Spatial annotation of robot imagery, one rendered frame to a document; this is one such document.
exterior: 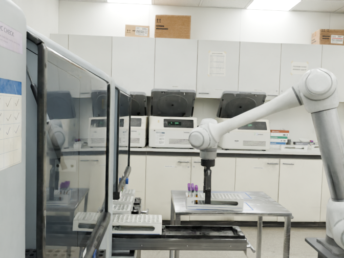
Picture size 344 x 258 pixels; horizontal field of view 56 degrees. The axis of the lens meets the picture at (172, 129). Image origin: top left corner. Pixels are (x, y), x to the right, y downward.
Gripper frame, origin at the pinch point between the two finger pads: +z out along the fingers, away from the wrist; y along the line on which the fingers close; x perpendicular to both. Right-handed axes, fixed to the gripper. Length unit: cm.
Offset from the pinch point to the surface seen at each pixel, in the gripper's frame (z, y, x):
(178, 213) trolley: 6.5, -9.8, 14.9
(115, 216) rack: 1, -34, 42
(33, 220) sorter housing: -9, -70, 62
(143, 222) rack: 0.8, -40.1, 29.7
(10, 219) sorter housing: -32, -135, 36
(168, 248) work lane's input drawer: 10.7, -41.2, 19.0
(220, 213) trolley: 6.3, -8.3, -6.3
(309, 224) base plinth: 85, 210, -144
